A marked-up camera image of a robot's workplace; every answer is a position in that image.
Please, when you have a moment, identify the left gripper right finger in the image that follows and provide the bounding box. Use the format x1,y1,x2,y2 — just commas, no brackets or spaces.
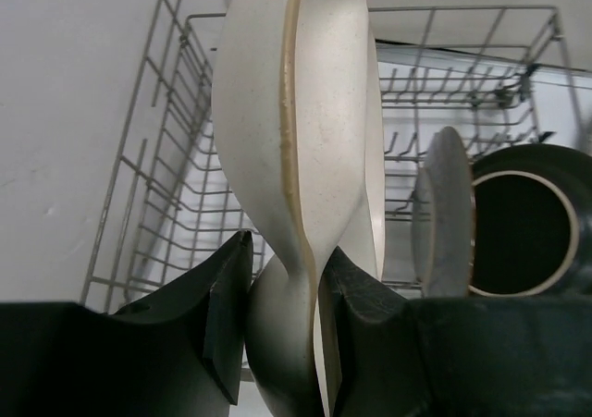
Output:
319,249,591,416

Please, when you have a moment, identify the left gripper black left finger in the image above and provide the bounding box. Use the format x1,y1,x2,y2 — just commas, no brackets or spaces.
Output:
1,230,253,416

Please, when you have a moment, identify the grey deer pattern plate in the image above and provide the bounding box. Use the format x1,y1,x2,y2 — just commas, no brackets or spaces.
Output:
411,126,475,298

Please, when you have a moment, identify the cream plate brown rim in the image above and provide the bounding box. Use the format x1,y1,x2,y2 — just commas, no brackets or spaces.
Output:
469,143,591,297

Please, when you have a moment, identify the cream divided dish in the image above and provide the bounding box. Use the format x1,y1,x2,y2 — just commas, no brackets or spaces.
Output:
211,0,377,416

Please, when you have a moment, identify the grey wire dish rack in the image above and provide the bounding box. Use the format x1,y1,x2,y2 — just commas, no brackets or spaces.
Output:
80,0,591,313

